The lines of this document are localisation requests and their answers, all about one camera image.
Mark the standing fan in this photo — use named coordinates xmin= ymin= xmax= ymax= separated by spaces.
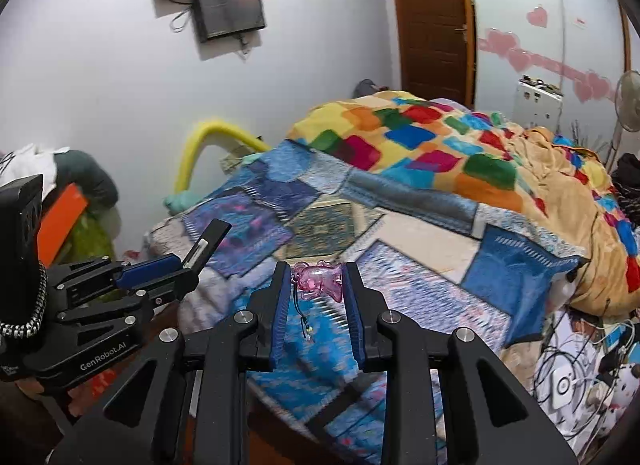
xmin=605 ymin=70 xmax=640 ymax=169

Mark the white cloth pile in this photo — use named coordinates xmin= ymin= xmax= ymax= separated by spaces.
xmin=0 ymin=144 xmax=70 ymax=197

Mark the pink plastic toy charm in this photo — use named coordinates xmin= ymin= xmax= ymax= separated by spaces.
xmin=292 ymin=260 xmax=344 ymax=303

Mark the colourful checked blanket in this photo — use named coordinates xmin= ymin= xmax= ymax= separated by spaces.
xmin=288 ymin=91 xmax=547 ymax=219

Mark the white box on wardrobe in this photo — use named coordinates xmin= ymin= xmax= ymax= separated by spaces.
xmin=513 ymin=75 xmax=563 ymax=132

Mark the black rectangular strip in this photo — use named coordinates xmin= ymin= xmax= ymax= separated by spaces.
xmin=182 ymin=219 xmax=231 ymax=274

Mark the white power adapter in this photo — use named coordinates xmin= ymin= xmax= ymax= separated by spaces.
xmin=548 ymin=362 xmax=585 ymax=412

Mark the white wardrobe with pink hearts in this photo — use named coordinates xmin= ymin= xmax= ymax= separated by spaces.
xmin=474 ymin=0 xmax=625 ymax=155

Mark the black bag on bed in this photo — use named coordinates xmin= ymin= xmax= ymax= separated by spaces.
xmin=611 ymin=153 xmax=640 ymax=228

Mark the yellow foam tube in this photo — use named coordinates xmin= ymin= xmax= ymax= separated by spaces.
xmin=174 ymin=119 xmax=271 ymax=194

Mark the brown wooden door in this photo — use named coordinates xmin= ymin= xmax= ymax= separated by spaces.
xmin=395 ymin=0 xmax=476 ymax=107

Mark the blue patchwork bedspread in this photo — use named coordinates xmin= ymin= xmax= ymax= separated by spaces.
xmin=145 ymin=141 xmax=585 ymax=464

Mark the dark green cushion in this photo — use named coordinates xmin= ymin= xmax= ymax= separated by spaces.
xmin=52 ymin=150 xmax=119 ymax=211

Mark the tan blanket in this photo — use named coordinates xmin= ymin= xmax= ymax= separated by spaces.
xmin=499 ymin=122 xmax=639 ymax=317

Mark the black clip microphone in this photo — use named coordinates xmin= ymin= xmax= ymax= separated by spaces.
xmin=561 ymin=258 xmax=585 ymax=298

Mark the green patterned cloth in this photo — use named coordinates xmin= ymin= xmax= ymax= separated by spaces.
xmin=53 ymin=212 xmax=115 ymax=265

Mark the orange box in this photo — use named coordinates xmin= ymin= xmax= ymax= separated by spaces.
xmin=37 ymin=183 xmax=88 ymax=268

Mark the lower wall monitor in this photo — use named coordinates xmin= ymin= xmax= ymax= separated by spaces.
xmin=192 ymin=0 xmax=266 ymax=42

